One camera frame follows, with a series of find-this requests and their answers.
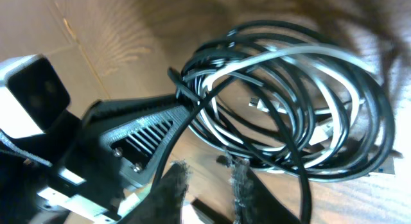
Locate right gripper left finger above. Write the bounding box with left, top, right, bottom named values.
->
left=119, top=161, right=189, bottom=224

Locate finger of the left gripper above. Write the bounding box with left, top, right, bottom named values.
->
left=82, top=94, right=190, bottom=189

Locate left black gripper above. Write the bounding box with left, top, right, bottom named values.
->
left=1, top=112, right=124, bottom=223

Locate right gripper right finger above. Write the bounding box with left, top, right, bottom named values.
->
left=231, top=159, right=301, bottom=224

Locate black USB cable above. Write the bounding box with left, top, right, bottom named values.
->
left=150, top=20, right=396, bottom=224

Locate white USB cable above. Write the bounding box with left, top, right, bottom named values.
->
left=189, top=44, right=376, bottom=173

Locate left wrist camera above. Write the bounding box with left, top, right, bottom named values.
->
left=1, top=55, right=71, bottom=139

